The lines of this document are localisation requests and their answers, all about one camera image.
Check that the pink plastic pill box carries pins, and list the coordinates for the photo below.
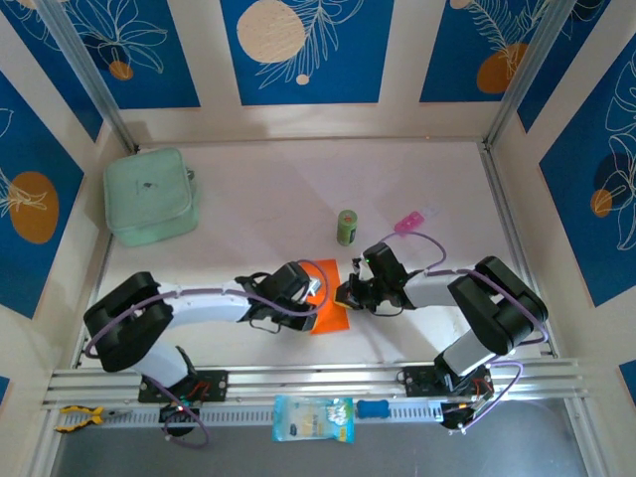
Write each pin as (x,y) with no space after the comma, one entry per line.
(410,222)

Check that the aluminium front rail frame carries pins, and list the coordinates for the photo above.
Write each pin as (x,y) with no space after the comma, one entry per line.
(308,380)

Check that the aluminium side rail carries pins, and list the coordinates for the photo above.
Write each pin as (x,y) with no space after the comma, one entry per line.
(512,233)

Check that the green cylindrical can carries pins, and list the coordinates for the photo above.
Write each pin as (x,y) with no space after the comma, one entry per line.
(347,227)

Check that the blue wet wipes packet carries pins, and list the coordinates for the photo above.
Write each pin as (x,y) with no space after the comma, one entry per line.
(313,420)

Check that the orange cloth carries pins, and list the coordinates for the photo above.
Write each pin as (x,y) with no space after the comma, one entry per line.
(332,318)

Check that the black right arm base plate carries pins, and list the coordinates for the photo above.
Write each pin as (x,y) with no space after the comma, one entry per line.
(420,380)

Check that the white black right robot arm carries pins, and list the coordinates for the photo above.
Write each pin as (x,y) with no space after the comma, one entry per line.
(497,308)

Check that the yellow black pliers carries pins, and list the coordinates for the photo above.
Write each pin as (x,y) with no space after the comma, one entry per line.
(79,416)

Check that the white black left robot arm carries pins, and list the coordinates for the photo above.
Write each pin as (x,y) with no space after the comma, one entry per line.
(129,323)

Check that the aluminium corner post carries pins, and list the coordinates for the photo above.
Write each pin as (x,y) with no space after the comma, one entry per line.
(526,74)
(89,74)

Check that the mint green zipper pouch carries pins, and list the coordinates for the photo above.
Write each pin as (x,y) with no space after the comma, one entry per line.
(149,196)

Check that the clear plastic strip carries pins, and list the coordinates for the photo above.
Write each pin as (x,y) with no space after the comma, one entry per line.
(432,209)

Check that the blue bone-shaped eraser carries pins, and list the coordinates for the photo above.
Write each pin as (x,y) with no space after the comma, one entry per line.
(372,409)

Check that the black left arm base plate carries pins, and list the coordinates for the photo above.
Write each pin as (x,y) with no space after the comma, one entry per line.
(213,385)

